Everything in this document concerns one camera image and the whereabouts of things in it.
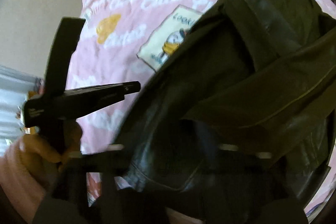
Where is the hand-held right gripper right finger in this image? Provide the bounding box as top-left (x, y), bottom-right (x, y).
top-left (219, 145), bottom-right (309, 224)

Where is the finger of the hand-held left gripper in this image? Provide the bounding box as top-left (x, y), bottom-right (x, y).
top-left (63, 81), bottom-right (141, 120)
top-left (44, 18), bottom-right (87, 95)

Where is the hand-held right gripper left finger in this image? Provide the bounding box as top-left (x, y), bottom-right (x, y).
top-left (34, 145), bottom-right (130, 224)

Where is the black leather jacket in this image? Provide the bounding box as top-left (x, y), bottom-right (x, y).
top-left (109, 0), bottom-right (336, 224)

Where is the person's left hand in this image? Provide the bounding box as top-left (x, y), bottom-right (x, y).
top-left (20, 121), bottom-right (83, 188)

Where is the white ribbed panel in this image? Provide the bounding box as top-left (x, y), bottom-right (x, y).
top-left (0, 65), bottom-right (45, 157)

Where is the pink printed blanket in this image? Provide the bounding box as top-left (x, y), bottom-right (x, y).
top-left (64, 0), bottom-right (336, 217)

